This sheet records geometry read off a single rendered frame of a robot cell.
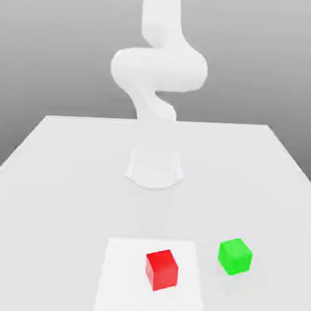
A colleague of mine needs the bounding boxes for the small green cube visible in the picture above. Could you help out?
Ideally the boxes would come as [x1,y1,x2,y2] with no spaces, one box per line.
[216,237,254,277]

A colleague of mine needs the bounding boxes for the small red cube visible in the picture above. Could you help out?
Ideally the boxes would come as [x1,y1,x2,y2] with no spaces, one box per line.
[144,248,180,293]

